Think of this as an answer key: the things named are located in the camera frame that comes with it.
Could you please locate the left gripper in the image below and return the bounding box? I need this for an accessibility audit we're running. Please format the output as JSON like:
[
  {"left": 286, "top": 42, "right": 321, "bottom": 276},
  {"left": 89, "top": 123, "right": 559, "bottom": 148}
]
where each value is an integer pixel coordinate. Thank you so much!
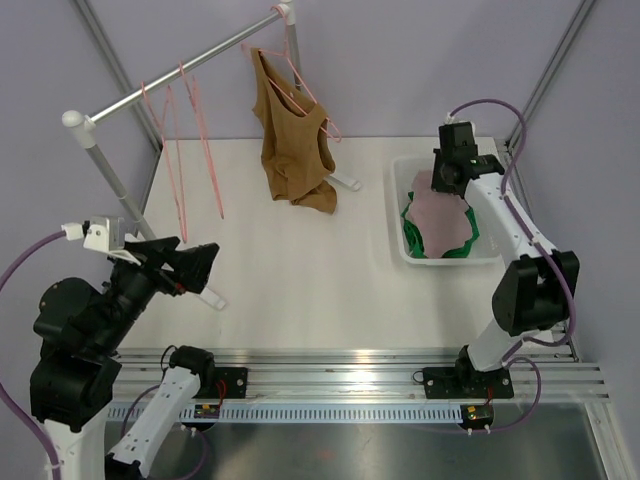
[{"left": 94, "top": 235, "right": 219, "bottom": 352}]

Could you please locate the mauve tank top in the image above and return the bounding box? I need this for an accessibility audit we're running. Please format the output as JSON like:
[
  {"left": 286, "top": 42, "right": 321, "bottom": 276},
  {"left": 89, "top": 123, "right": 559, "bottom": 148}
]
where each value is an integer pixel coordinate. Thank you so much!
[{"left": 405, "top": 169, "right": 476, "bottom": 258}]

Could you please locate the green tank top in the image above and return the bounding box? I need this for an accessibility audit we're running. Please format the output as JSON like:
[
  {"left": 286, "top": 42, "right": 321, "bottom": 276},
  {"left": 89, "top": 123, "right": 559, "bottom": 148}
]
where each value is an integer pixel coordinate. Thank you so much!
[{"left": 402, "top": 191, "right": 482, "bottom": 259}]

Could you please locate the pink hanger of green top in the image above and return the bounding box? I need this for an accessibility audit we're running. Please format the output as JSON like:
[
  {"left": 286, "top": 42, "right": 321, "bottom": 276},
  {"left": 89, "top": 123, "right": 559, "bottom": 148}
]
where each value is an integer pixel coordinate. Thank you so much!
[{"left": 140, "top": 82, "right": 188, "bottom": 242}]

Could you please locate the pink hanger of mauve top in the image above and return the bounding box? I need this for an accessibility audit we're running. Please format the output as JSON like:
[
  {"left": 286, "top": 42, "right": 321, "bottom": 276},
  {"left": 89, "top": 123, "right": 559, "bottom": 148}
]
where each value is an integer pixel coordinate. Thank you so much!
[{"left": 179, "top": 63, "right": 225, "bottom": 220}]

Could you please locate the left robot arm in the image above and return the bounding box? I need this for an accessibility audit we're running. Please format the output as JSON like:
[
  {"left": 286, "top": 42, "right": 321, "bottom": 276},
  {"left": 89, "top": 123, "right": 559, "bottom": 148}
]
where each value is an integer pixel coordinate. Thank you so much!
[{"left": 30, "top": 237, "right": 219, "bottom": 479}]

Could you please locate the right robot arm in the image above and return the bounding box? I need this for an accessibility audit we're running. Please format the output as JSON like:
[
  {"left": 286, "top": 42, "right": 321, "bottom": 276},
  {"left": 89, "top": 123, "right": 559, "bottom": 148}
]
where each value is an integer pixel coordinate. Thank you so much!
[{"left": 423, "top": 147, "right": 580, "bottom": 399}]

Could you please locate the brown tank top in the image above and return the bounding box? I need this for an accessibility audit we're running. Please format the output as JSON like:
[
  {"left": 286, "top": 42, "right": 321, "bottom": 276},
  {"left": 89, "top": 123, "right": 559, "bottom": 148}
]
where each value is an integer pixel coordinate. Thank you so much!
[{"left": 250, "top": 48, "right": 337, "bottom": 215}]

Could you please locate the pink hanger of brown top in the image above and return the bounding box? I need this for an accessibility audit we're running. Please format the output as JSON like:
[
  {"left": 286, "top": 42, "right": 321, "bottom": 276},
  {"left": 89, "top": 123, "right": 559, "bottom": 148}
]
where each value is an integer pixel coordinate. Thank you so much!
[{"left": 258, "top": 39, "right": 343, "bottom": 143}]

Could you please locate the white plastic basket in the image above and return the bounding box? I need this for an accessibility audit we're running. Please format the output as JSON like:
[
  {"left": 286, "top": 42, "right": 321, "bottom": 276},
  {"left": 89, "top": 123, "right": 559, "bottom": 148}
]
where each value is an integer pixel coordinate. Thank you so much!
[{"left": 388, "top": 155, "right": 502, "bottom": 267}]

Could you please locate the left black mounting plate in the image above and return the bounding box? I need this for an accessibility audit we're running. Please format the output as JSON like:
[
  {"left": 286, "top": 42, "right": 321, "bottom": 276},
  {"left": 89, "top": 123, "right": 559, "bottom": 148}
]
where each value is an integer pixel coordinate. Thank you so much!
[{"left": 196, "top": 367, "right": 249, "bottom": 400}]

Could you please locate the black mounting plate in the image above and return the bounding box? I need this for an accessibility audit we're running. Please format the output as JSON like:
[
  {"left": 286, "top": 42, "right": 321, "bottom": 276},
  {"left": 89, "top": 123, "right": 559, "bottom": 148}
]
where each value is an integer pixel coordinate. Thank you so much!
[
  {"left": 412, "top": 367, "right": 514, "bottom": 400},
  {"left": 196, "top": 367, "right": 249, "bottom": 400}
]

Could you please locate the clothes rack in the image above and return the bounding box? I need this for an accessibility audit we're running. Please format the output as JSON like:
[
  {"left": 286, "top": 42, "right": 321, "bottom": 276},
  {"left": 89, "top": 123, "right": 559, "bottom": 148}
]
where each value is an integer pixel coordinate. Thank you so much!
[{"left": 62, "top": 7, "right": 362, "bottom": 311}]

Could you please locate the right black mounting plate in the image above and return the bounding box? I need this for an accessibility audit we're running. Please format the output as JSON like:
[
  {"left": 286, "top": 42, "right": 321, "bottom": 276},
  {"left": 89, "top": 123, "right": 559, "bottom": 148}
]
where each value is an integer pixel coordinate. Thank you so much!
[{"left": 412, "top": 367, "right": 514, "bottom": 400}]

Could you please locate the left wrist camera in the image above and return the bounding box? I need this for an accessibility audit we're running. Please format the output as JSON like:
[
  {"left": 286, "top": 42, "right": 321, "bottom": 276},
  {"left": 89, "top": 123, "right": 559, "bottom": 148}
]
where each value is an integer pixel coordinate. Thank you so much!
[{"left": 61, "top": 216, "right": 142, "bottom": 266}]

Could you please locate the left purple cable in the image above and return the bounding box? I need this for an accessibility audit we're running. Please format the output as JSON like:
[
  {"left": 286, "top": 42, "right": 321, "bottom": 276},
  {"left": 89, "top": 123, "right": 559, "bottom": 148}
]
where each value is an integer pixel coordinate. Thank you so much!
[{"left": 0, "top": 230, "right": 216, "bottom": 480}]

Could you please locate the purple cable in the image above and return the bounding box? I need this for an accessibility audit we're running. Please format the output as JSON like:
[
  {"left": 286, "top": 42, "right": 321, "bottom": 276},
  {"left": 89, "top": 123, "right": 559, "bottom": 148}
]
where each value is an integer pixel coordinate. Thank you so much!
[
  {"left": 0, "top": 230, "right": 216, "bottom": 480},
  {"left": 414, "top": 99, "right": 581, "bottom": 436}
]

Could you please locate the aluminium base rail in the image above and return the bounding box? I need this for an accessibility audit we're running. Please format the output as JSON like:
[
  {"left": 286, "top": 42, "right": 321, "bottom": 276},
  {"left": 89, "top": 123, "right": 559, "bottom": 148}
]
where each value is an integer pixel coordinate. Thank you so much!
[{"left": 109, "top": 348, "right": 612, "bottom": 401}]

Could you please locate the white slotted cable duct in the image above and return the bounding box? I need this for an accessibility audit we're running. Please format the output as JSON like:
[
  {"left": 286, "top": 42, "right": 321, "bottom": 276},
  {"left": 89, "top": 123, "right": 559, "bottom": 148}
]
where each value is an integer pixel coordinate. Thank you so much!
[{"left": 107, "top": 403, "right": 466, "bottom": 423}]

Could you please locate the right frame post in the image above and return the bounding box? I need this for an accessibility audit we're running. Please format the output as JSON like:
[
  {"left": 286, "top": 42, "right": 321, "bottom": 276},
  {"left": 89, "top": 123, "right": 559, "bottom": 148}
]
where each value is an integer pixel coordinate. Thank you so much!
[{"left": 522, "top": 0, "right": 599, "bottom": 124}]

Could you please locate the frame post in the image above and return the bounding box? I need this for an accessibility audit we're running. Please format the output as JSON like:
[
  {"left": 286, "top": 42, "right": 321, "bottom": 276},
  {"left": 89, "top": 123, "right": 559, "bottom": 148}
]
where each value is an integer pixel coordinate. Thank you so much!
[
  {"left": 69, "top": 0, "right": 162, "bottom": 154},
  {"left": 522, "top": 0, "right": 599, "bottom": 124}
]

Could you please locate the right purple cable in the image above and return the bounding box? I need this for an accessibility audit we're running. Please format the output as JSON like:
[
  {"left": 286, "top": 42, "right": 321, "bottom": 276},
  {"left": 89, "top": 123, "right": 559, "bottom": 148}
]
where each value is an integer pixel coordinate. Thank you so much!
[{"left": 414, "top": 99, "right": 581, "bottom": 436}]

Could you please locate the left frame post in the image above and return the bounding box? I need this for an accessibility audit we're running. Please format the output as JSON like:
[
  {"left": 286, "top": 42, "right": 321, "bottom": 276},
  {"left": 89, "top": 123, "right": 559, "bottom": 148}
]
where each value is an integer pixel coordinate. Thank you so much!
[{"left": 69, "top": 0, "right": 162, "bottom": 154}]

